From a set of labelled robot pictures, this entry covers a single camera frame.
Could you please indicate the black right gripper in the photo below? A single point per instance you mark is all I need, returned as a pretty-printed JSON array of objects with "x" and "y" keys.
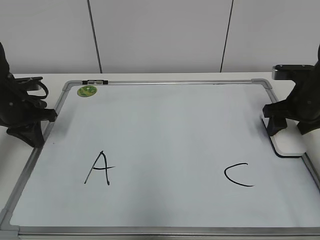
[{"x": 301, "y": 105}]

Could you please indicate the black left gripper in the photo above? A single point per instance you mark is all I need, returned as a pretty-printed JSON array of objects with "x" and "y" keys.
[{"x": 22, "y": 111}]

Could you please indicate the white whiteboard eraser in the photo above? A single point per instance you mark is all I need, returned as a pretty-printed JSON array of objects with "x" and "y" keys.
[{"x": 288, "y": 142}]

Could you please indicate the round green magnet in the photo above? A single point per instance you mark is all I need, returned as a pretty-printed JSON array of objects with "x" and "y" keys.
[{"x": 87, "y": 91}]

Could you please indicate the black silver hanging clip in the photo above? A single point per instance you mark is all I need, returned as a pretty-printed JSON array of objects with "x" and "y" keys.
[{"x": 95, "y": 82}]

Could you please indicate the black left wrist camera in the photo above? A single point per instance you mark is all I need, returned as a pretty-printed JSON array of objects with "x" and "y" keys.
[{"x": 30, "y": 83}]

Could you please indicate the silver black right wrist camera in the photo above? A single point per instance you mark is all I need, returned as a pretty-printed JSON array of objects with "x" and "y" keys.
[{"x": 290, "y": 71}]

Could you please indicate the white magnetic whiteboard grey frame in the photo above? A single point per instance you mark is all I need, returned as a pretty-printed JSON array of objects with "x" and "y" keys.
[{"x": 163, "y": 160}]

